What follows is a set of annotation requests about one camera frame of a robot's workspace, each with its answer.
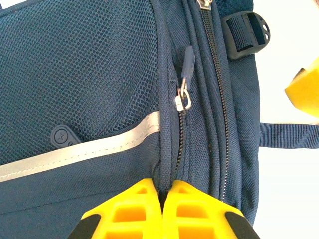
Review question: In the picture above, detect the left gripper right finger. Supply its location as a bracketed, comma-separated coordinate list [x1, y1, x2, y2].
[162, 179, 262, 239]

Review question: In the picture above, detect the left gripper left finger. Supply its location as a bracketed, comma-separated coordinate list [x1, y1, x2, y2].
[67, 177, 164, 239]

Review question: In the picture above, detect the navy blue backpack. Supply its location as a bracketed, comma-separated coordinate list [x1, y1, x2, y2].
[0, 0, 319, 239]

